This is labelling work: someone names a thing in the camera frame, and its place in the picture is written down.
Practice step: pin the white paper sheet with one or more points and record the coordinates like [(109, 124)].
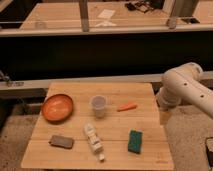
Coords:
[(106, 14)]

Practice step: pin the grey metal post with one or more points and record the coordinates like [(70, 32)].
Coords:
[(83, 7), (177, 6)]

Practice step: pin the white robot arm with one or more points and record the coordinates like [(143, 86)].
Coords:
[(183, 83)]

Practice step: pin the white tube bottle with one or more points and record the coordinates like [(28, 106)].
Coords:
[(94, 141)]

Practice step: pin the orange carrot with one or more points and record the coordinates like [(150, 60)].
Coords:
[(127, 107)]

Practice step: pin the orange ceramic bowl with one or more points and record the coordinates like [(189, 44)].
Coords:
[(57, 107)]

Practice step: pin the clear plastic cup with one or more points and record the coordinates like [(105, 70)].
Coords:
[(98, 105)]

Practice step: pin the green sponge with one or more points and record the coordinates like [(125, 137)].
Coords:
[(135, 141)]

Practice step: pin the metal clamp left edge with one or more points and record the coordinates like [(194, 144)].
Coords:
[(4, 77)]

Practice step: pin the grey metal post right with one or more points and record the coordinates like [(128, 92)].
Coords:
[(177, 6)]

